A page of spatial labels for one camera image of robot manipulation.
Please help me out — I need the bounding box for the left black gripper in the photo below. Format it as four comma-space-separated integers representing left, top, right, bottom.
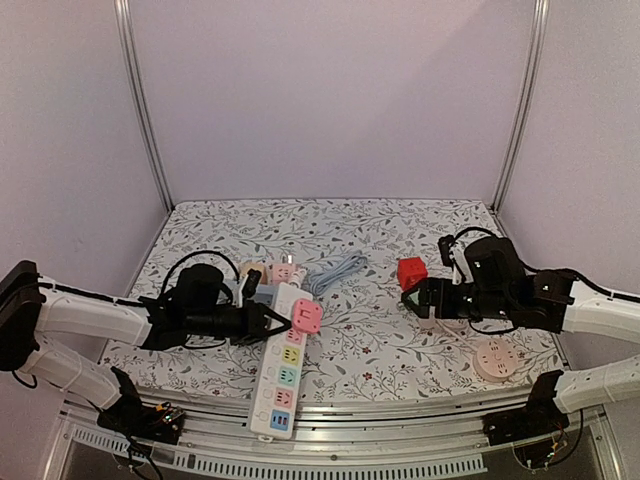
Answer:
186, 299, 291, 346

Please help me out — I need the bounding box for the white cable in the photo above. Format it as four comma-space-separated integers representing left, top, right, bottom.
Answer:
417, 317, 481, 337

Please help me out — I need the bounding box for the red cube socket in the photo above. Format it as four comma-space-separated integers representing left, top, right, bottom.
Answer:
397, 257, 428, 291

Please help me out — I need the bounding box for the pink plug adapter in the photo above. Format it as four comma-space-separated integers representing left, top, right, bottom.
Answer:
292, 299, 323, 334

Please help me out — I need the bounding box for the white long power strip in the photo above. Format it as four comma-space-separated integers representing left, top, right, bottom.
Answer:
248, 268, 314, 442

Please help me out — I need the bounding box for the round pink socket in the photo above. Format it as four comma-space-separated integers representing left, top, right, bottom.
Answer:
472, 339, 518, 383

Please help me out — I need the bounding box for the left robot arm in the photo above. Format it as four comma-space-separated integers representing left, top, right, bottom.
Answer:
1, 260, 292, 442

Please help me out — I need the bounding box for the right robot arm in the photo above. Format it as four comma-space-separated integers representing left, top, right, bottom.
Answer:
401, 228, 639, 445

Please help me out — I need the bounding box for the blue power strip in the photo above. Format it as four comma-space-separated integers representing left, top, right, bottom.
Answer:
224, 280, 276, 306

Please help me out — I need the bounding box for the pink cube adapter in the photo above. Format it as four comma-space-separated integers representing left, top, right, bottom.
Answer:
270, 263, 296, 285

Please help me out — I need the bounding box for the beige cube adapter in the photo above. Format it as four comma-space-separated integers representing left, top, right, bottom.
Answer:
240, 262, 267, 284

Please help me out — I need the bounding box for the floral tablecloth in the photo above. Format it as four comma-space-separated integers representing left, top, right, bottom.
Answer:
94, 198, 569, 404

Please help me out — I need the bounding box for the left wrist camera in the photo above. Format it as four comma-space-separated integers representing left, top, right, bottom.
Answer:
237, 270, 261, 307

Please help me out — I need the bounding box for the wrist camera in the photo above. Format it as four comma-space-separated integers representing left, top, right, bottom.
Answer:
437, 235, 467, 284
237, 270, 261, 307

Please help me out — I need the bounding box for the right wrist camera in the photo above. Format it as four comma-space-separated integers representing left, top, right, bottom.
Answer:
437, 235, 467, 284

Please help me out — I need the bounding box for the grey-blue coiled cable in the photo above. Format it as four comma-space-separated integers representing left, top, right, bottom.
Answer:
304, 252, 371, 297

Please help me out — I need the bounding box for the aluminium front rail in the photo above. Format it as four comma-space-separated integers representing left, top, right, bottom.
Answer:
47, 384, 609, 480

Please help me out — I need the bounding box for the right aluminium frame post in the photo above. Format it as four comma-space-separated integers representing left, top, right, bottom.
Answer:
490, 0, 550, 217

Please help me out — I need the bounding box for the aluminium frame post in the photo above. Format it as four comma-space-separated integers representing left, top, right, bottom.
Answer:
490, 0, 550, 217
114, 0, 175, 213

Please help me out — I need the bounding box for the left aluminium frame post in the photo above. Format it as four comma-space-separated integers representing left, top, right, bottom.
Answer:
114, 0, 175, 213

